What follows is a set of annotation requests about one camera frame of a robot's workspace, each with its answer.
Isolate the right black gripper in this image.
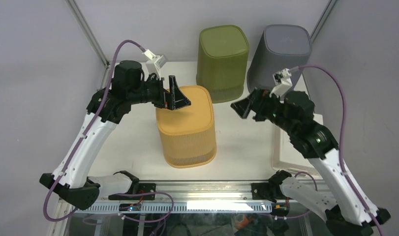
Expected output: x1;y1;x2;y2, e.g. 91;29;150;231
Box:
229;87;294;133

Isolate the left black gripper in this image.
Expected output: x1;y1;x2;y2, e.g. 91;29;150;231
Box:
128;74;191;110

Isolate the yellow mesh waste bin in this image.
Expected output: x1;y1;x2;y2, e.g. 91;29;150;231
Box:
155;86;217;168

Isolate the green mesh waste bin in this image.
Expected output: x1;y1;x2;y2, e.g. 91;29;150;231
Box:
196;25;249;103

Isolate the white perforated plastic basket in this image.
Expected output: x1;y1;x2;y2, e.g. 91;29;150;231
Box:
272;126;322;179

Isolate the grey mesh waste bin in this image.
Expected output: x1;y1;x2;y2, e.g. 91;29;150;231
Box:
246;24;312;92

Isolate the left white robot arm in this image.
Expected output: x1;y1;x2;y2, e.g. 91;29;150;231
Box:
40;60;191;210

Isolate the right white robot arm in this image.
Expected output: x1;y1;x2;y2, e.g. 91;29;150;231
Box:
231;89;391;236

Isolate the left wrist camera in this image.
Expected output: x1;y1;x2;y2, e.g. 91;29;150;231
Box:
143;49;167;79

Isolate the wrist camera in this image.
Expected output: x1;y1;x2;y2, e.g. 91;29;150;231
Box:
270;68;293;97
143;49;167;79

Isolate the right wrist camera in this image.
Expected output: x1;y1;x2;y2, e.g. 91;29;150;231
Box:
270;68;293;97

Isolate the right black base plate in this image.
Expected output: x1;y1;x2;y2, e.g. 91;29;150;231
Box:
251;182;286;203

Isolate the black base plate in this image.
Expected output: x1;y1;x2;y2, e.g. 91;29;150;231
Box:
108;182;156;201
251;182;286;203

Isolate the aluminium mounting rail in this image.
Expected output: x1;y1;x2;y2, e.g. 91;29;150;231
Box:
59;180;320;203

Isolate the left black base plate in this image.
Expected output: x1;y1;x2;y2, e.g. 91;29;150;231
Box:
108;182;156;201

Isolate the white slotted cable duct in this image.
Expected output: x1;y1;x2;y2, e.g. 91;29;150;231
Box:
77;201;272;214

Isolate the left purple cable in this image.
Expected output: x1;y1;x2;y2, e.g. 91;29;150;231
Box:
43;39;175;225

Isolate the right aluminium corner post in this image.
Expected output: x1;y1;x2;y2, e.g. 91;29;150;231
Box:
310;0;338;43

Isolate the aluminium corner post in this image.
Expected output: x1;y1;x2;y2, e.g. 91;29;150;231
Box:
65;0;109;67
310;0;338;43

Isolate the left aluminium corner post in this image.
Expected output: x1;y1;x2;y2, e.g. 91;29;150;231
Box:
65;0;109;67

